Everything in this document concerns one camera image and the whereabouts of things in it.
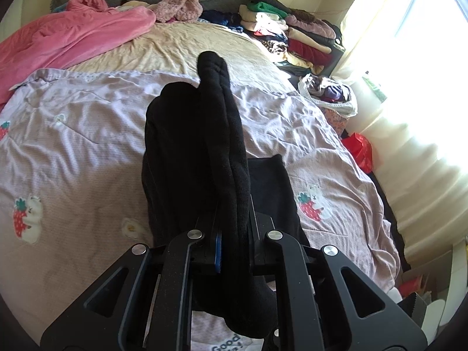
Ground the black sweatshirt with orange cuff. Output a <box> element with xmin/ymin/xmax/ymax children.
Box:
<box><xmin>142</xmin><ymin>51</ymin><xmax>308</xmax><ymax>338</ymax></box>

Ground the white bag of small clothes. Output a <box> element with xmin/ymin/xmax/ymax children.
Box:
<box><xmin>297</xmin><ymin>74</ymin><xmax>358</xmax><ymax>118</ymax></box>

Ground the stack of folded clothes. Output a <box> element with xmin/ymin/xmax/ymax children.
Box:
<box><xmin>238</xmin><ymin>0</ymin><xmax>343</xmax><ymax>76</ymax></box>

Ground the lilac strawberry bear bedsheet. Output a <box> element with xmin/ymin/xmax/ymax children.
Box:
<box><xmin>1</xmin><ymin>69</ymin><xmax>401</xmax><ymax>341</ymax></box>

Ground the red plastic bag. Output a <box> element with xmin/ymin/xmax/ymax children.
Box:
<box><xmin>342</xmin><ymin>133</ymin><xmax>373</xmax><ymax>174</ymax></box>

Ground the floral pink storage basket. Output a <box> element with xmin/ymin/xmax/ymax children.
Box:
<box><xmin>321</xmin><ymin>108</ymin><xmax>348</xmax><ymax>136</ymax></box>

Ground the black bedside box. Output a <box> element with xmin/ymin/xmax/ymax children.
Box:
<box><xmin>321</xmin><ymin>44</ymin><xmax>345</xmax><ymax>77</ymax></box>

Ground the beige bed sheet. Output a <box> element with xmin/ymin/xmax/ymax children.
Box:
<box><xmin>69</xmin><ymin>22</ymin><xmax>294</xmax><ymax>94</ymax></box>

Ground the pink plush blanket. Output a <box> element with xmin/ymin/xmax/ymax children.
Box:
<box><xmin>1</xmin><ymin>0</ymin><xmax>156</xmax><ymax>106</ymax></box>

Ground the blue garment by headboard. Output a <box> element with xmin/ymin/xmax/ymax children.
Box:
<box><xmin>200</xmin><ymin>10</ymin><xmax>244</xmax><ymax>33</ymax></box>

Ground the dusty pink fuzzy garment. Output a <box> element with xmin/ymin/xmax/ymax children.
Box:
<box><xmin>147</xmin><ymin>0</ymin><xmax>203</xmax><ymax>23</ymax></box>

